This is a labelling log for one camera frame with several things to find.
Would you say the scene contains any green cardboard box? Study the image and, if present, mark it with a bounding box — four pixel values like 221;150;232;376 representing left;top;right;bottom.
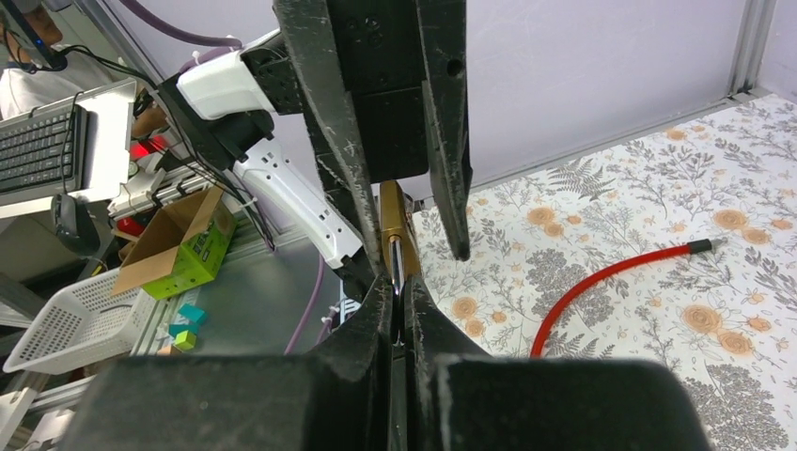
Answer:
112;187;237;300

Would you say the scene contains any small brass padlock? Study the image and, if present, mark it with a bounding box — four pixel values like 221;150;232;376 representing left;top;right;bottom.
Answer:
378;180;422;298

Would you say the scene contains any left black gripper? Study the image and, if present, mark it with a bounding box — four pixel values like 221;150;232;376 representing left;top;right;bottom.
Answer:
242;1;473;276

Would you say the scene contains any red cable lock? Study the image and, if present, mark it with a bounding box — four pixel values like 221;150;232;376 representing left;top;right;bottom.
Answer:
529;239;727;358

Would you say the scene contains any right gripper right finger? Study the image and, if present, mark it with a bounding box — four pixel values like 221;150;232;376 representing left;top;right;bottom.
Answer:
402;276;710;450

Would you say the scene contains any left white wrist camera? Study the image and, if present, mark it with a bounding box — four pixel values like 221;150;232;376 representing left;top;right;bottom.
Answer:
176;28;280;120

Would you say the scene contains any white plastic basket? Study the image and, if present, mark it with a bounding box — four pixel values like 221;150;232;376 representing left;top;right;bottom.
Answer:
3;269;156;375

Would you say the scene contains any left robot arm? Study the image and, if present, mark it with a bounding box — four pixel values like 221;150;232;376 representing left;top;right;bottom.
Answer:
159;1;473;279

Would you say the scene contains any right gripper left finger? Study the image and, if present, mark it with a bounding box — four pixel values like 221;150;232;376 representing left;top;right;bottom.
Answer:
58;275;393;450

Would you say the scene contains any floral table mat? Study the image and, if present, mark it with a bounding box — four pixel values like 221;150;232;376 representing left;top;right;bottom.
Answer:
413;94;796;450

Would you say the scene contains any black keyboard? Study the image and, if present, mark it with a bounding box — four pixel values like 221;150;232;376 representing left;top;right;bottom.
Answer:
1;104;91;195

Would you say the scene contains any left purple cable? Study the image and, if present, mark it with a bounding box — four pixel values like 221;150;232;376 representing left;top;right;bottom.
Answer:
117;0;244;50

